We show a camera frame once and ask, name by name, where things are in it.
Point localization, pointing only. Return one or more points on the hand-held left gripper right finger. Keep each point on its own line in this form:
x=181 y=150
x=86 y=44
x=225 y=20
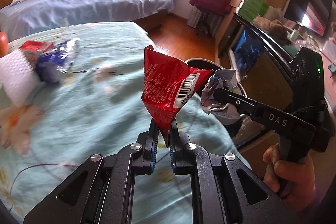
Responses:
x=173 y=153

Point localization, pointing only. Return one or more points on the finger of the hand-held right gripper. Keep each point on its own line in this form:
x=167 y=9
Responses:
x=236 y=101

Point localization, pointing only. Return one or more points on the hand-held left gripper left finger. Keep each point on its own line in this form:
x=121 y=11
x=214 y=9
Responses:
x=153 y=150

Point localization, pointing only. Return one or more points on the white paper wrapper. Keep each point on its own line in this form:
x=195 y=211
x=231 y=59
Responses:
x=223 y=77

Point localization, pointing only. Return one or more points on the white trash bin black liner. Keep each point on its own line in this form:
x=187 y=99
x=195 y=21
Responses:
x=202 y=64

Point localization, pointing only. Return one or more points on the red snack wrapper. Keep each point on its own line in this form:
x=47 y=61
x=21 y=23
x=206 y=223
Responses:
x=162 y=82

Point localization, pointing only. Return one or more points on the person's right hand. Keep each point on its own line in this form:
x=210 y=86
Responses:
x=288 y=179

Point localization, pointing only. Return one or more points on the clear plastic bottle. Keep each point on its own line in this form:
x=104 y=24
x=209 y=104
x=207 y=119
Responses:
x=246 y=132

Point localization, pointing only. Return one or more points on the black glass cabinet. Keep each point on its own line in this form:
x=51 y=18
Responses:
x=270 y=71

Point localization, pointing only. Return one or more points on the green cloth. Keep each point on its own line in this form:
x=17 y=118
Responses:
x=290 y=50

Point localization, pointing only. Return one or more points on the brown plush toy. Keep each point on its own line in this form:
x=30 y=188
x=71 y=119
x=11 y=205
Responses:
x=273 y=28

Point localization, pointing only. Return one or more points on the black television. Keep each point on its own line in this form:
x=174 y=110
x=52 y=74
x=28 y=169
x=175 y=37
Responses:
x=302 y=11

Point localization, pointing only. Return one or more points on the stack of green boxes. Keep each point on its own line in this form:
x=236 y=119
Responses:
x=252 y=5

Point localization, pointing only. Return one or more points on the crumpled blue silver wrapper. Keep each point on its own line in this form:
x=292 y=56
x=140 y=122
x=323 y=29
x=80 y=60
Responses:
x=57 y=56

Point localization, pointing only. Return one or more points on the bed with blue sheet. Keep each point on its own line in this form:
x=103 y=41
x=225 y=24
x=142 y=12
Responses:
x=92 y=8

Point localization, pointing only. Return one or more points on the white foam block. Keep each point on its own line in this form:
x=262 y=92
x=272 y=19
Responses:
x=15 y=77

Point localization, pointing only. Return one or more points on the red snack packet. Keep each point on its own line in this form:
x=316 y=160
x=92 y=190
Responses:
x=34 y=45

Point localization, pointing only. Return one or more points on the red yellow apple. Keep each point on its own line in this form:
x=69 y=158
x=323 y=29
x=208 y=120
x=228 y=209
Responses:
x=2 y=43

